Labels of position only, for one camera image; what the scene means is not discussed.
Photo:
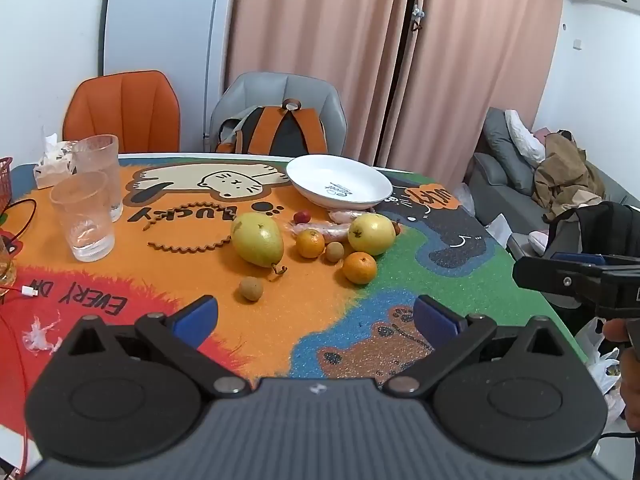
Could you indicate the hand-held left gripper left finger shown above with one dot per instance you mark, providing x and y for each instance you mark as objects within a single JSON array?
[{"x": 192, "y": 317}]

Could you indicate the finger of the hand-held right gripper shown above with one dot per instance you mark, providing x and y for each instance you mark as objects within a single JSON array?
[
  {"x": 620, "y": 262},
  {"x": 550, "y": 275}
]

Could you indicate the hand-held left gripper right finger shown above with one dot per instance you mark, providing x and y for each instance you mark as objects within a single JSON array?
[{"x": 435, "y": 317}]

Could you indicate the brown longan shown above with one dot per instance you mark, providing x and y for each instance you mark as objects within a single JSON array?
[
  {"x": 334, "y": 252},
  {"x": 251, "y": 289}
]

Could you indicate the orange mandarin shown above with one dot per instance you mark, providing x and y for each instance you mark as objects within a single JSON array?
[
  {"x": 359, "y": 268},
  {"x": 310, "y": 244}
]

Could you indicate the elongated yellow-green pear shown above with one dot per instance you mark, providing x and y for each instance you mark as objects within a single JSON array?
[{"x": 257, "y": 240}]

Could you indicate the round yellow-green pear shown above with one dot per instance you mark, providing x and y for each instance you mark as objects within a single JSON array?
[{"x": 372, "y": 235}]

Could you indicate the plastic-wrapped pink sausage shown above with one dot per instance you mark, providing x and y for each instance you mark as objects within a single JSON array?
[{"x": 325, "y": 232}]

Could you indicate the white plate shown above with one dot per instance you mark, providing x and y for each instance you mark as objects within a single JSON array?
[{"x": 340, "y": 175}]

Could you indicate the person's right hand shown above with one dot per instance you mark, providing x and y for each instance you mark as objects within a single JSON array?
[{"x": 631, "y": 385}]

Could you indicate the pink slipper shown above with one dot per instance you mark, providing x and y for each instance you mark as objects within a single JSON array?
[{"x": 538, "y": 242}]

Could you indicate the printed cartoon table mat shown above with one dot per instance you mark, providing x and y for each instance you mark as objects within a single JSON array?
[{"x": 190, "y": 280}]

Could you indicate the black bag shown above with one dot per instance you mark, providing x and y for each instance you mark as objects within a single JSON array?
[{"x": 600, "y": 230}]

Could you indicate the brown jacket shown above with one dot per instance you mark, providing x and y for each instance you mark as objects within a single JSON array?
[{"x": 565, "y": 175}]

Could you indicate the grey sofa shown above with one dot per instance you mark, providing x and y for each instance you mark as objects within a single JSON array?
[{"x": 500, "y": 185}]

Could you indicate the grey cushion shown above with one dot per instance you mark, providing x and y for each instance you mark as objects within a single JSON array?
[{"x": 502, "y": 150}]

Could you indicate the white pillow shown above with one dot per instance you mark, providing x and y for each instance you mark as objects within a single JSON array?
[{"x": 525, "y": 140}]

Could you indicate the clear plastic cup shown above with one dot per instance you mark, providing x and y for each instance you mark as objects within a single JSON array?
[
  {"x": 82, "y": 220},
  {"x": 100, "y": 160}
]

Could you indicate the crumpled clear plastic wrap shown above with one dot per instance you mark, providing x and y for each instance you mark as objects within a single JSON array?
[{"x": 40, "y": 335}]

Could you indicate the glass jar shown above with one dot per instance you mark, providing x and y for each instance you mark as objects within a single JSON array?
[{"x": 6, "y": 265}]

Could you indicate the orange and black backpack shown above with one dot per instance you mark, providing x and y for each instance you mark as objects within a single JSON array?
[{"x": 280, "y": 132}]

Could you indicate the patterned tissue box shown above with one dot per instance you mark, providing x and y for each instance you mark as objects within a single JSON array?
[{"x": 50, "y": 170}]

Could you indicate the orange chair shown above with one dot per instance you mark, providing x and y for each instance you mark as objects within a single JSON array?
[{"x": 122, "y": 115}]

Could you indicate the pink curtain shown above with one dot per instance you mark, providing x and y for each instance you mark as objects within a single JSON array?
[
  {"x": 310, "y": 25},
  {"x": 480, "y": 60}
]

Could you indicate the red plastic basket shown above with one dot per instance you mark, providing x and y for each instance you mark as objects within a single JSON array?
[{"x": 5, "y": 180}]

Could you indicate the grey chair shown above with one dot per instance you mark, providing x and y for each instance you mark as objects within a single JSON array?
[{"x": 280, "y": 90}]

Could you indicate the small hanging charm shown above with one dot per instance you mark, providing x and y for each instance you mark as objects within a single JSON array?
[{"x": 418, "y": 15}]

